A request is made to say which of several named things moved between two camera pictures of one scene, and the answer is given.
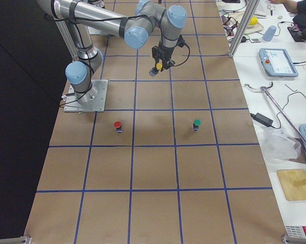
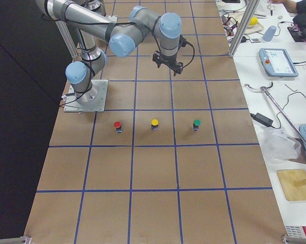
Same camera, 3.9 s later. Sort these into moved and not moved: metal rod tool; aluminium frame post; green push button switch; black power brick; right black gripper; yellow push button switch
Moved: yellow push button switch; right black gripper
Not moved: green push button switch; black power brick; aluminium frame post; metal rod tool
